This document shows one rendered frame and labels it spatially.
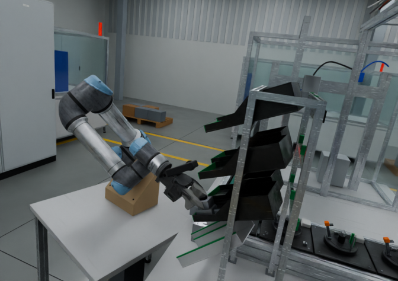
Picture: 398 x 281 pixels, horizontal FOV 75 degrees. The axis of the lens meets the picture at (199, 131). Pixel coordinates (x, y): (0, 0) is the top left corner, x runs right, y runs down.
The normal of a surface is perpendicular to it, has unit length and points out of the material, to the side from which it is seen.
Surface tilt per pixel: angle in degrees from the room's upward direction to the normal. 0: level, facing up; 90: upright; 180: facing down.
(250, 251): 90
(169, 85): 90
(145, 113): 90
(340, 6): 90
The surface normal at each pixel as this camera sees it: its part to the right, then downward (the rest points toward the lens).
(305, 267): -0.33, 0.20
